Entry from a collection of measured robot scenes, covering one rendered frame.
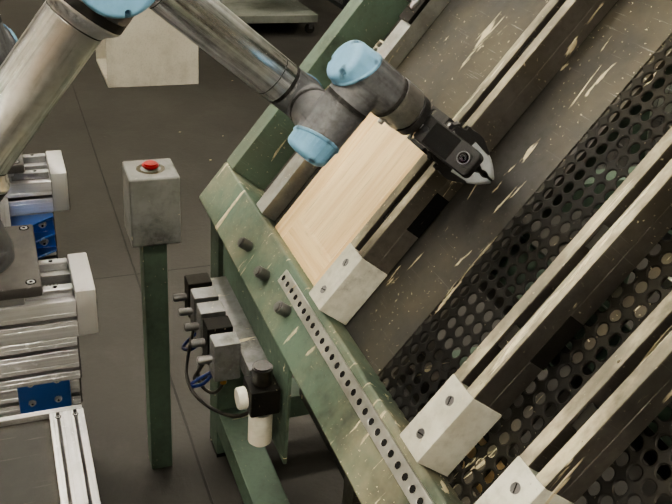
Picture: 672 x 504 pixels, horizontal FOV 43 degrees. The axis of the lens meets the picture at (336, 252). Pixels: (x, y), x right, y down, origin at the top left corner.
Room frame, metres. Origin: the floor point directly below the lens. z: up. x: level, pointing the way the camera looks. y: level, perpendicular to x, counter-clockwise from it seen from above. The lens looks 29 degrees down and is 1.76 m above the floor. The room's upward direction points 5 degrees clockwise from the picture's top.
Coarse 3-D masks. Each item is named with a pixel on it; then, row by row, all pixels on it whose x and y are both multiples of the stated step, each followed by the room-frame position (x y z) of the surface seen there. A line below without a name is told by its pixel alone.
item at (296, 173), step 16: (432, 0) 1.86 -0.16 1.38; (448, 0) 1.88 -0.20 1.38; (432, 16) 1.86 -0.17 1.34; (400, 32) 1.85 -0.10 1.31; (416, 32) 1.85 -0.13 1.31; (384, 48) 1.85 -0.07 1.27; (400, 48) 1.84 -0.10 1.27; (304, 160) 1.76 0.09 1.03; (288, 176) 1.75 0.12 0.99; (304, 176) 1.76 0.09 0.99; (272, 192) 1.75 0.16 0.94; (288, 192) 1.74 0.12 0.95; (272, 208) 1.73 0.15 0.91
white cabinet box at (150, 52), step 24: (144, 24) 5.24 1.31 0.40; (168, 24) 5.29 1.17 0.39; (96, 48) 5.68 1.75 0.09; (120, 48) 5.17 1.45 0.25; (144, 48) 5.23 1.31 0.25; (168, 48) 5.29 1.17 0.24; (192, 48) 5.35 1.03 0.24; (120, 72) 5.17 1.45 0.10; (144, 72) 5.23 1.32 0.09; (168, 72) 5.29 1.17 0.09; (192, 72) 5.35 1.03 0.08
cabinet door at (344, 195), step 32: (384, 128) 1.67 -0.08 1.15; (352, 160) 1.67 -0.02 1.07; (384, 160) 1.59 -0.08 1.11; (416, 160) 1.52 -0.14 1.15; (320, 192) 1.66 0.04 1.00; (352, 192) 1.59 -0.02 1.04; (384, 192) 1.51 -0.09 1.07; (288, 224) 1.65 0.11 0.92; (320, 224) 1.58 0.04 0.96; (352, 224) 1.51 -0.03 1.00; (320, 256) 1.50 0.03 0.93
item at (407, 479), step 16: (288, 272) 1.47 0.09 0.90; (288, 288) 1.43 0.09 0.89; (304, 304) 1.36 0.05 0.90; (304, 320) 1.33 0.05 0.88; (320, 336) 1.27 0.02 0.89; (320, 352) 1.23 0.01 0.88; (336, 352) 1.21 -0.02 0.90; (336, 368) 1.18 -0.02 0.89; (352, 384) 1.13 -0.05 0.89; (352, 400) 1.10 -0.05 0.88; (368, 400) 1.08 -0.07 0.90; (368, 416) 1.06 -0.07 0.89; (368, 432) 1.03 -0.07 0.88; (384, 432) 1.01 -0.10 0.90; (384, 448) 0.99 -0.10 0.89; (400, 464) 0.95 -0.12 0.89; (400, 480) 0.93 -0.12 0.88; (416, 480) 0.91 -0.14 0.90; (416, 496) 0.89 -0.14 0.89
